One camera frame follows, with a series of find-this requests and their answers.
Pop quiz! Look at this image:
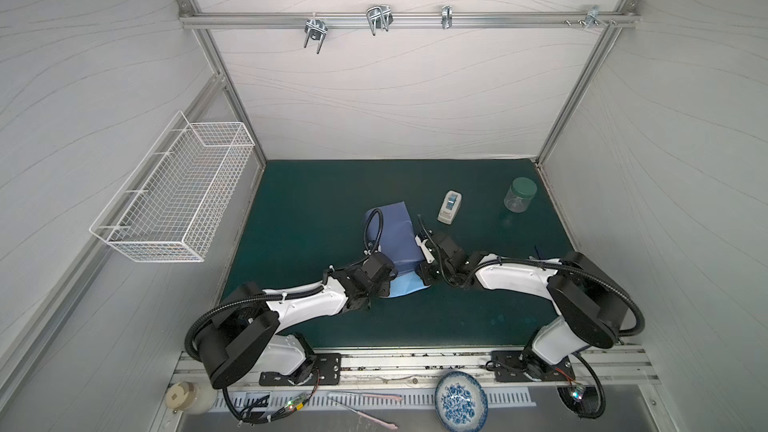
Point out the light blue wrapping paper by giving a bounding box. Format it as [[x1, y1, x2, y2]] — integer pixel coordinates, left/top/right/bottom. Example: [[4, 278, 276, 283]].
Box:
[[378, 202, 428, 298]]

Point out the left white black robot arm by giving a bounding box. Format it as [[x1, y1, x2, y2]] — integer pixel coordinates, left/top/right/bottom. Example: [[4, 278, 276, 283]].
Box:
[[184, 208, 397, 390]]

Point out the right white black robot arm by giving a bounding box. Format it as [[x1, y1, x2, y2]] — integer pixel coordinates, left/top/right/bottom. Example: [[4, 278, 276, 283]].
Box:
[[416, 219, 646, 381]]

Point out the green table mat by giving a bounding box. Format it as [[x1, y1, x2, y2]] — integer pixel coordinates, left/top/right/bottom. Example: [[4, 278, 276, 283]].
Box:
[[224, 159, 572, 348]]

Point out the green lid clear jar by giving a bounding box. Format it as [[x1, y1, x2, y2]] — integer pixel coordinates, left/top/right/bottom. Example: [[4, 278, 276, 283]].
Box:
[[504, 177, 538, 213]]

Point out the blue white patterned plate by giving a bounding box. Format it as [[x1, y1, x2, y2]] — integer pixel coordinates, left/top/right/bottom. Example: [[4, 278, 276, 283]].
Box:
[[434, 371, 489, 432]]

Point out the white round container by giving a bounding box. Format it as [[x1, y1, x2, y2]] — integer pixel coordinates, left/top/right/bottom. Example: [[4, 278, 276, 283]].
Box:
[[164, 381, 217, 415]]

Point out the left metal hook clamp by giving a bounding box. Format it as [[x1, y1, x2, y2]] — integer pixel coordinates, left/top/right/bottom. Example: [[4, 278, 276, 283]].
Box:
[[303, 18, 328, 54]]

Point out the metal hook clamp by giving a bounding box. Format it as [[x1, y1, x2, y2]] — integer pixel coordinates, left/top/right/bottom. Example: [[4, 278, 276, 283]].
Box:
[[303, 18, 328, 54], [365, 5, 393, 36]]

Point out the middle metal hook clamp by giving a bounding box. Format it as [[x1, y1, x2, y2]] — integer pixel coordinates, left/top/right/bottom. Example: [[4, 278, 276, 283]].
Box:
[[365, 5, 393, 36]]

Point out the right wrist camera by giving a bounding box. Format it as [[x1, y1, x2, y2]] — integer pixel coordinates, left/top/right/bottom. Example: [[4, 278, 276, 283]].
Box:
[[414, 235, 435, 264]]

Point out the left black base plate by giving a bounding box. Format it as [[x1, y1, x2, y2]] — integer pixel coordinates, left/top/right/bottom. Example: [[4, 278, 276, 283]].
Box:
[[259, 353, 342, 387]]

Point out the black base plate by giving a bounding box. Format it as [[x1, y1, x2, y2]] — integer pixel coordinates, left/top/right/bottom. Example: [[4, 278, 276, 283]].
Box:
[[259, 353, 342, 387], [484, 350, 575, 383]]

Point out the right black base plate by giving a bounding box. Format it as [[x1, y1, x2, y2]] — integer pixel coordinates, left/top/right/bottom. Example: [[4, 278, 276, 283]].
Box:
[[484, 350, 575, 383]]

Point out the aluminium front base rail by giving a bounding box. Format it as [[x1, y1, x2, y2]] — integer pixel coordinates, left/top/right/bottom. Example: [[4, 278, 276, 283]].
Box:
[[170, 344, 660, 390]]

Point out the white wire basket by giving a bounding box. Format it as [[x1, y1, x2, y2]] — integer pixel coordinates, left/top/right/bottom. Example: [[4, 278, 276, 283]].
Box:
[[89, 111, 254, 263]]

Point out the aluminium top cross rail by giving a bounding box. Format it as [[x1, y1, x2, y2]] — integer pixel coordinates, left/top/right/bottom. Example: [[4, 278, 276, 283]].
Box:
[[180, 9, 641, 30]]

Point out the small metal ring clamp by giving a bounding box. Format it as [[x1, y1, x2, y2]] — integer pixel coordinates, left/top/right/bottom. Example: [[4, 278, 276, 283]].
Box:
[[441, 5, 453, 30]]

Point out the right metal bracket clamp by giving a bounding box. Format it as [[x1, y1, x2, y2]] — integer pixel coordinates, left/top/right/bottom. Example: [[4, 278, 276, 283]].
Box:
[[564, 6, 618, 30]]

